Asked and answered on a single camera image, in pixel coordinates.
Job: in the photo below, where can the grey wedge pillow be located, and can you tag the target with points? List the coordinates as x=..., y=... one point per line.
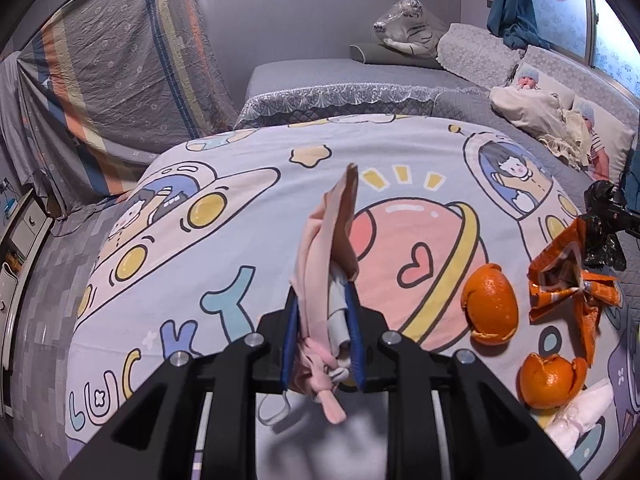
x=377, y=54

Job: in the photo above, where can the black plastic bag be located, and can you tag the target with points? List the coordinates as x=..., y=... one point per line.
x=602, y=248

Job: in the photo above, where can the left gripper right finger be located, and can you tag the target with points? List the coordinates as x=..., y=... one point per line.
x=449, y=417

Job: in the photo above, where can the window with frosted glass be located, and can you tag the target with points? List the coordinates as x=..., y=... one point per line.
x=590, y=32

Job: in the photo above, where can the cream folded blanket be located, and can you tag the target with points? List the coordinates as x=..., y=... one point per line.
x=541, y=115

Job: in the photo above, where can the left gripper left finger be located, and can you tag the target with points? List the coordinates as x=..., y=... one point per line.
x=195, y=417

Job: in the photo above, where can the pink cloth face mask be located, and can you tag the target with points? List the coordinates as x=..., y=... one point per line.
x=310, y=353

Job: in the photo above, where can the cartoon print quilt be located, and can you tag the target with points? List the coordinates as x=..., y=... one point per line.
x=206, y=244

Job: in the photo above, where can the orange peel piece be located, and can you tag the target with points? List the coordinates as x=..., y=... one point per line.
x=489, y=303
x=550, y=382

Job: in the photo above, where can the plush tiger toy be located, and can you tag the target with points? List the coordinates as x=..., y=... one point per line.
x=408, y=28

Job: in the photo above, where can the striped hanging sheet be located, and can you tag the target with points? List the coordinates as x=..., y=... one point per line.
x=102, y=89

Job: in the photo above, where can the grey textured pillow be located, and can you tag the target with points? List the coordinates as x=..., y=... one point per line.
x=474, y=54

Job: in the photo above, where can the orange snack wrapper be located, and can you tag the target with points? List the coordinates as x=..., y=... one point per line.
x=559, y=274

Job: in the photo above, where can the baby print pillow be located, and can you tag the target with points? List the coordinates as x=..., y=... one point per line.
x=609, y=118

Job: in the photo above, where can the bedside drawer cabinet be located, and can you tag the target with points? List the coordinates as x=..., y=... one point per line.
x=22, y=238

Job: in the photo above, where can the teal window curtain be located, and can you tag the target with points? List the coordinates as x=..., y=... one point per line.
x=514, y=21

